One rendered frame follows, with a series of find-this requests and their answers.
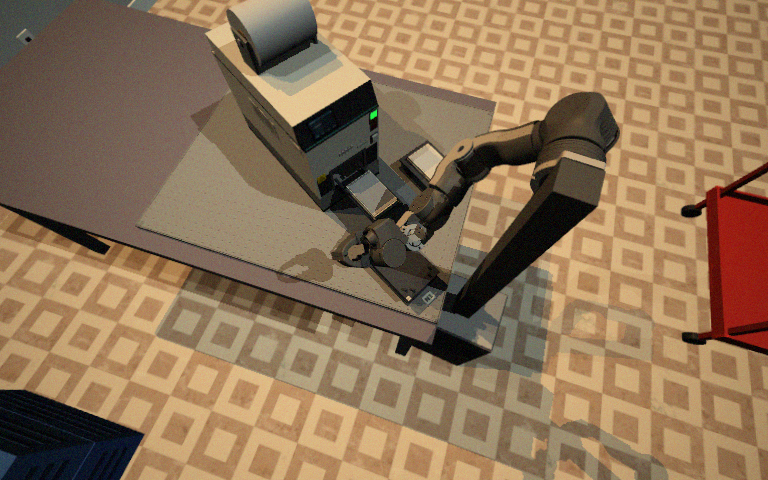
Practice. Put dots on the grey cylinder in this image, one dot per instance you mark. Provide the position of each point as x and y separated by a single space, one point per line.
273 27

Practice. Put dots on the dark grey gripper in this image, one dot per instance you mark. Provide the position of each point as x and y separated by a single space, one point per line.
384 245

